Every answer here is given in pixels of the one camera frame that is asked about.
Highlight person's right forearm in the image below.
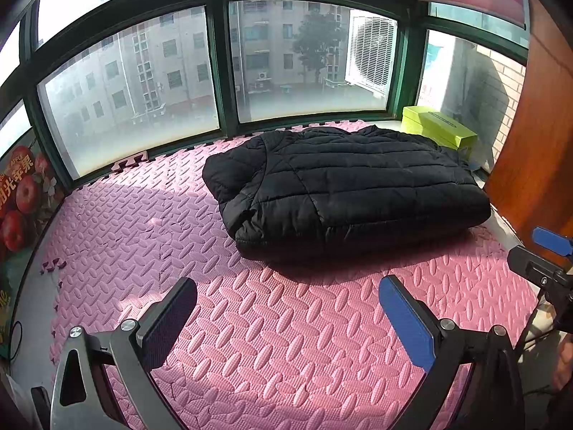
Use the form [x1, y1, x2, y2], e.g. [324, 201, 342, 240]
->
[552, 336, 573, 392]

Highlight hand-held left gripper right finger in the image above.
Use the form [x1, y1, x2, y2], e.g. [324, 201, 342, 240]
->
[378, 274, 525, 430]

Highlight beige apartment building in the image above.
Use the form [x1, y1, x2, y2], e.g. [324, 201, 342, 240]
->
[230, 0, 350, 92]

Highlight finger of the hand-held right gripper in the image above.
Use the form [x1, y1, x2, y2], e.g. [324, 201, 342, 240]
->
[532, 226, 573, 258]
[507, 245, 570, 293]

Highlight grey apartment building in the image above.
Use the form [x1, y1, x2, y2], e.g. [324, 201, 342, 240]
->
[42, 9, 216, 144]

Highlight black puffer jacket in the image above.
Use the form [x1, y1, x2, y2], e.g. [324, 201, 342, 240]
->
[202, 125, 492, 263]

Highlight pink foam puzzle mat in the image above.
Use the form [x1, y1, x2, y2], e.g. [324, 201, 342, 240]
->
[38, 119, 540, 430]

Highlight yellow-green cardboard box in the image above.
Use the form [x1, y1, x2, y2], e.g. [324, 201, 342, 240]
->
[400, 105, 479, 155]

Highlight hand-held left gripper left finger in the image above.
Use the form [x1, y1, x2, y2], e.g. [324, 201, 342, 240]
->
[49, 277, 198, 430]

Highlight tree outside window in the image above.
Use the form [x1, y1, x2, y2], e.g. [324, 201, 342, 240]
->
[293, 11, 343, 83]

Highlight brown wooden panel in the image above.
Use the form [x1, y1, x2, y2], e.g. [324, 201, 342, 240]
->
[483, 0, 573, 245]

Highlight black cable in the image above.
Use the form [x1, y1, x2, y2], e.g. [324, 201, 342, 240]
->
[8, 320, 24, 361]

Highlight green window frame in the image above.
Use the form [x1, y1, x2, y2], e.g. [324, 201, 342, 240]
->
[0, 0, 531, 189]

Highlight apple print carton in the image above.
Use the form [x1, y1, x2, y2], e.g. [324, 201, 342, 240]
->
[0, 141, 66, 359]

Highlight light pink foam piece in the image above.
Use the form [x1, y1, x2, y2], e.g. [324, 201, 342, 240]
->
[113, 151, 149, 175]

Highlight white sign with teal print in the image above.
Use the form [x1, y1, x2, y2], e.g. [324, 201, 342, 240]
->
[421, 31, 455, 106]

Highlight white air conditioner unit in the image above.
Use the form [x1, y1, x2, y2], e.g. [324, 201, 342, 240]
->
[345, 9, 398, 97]

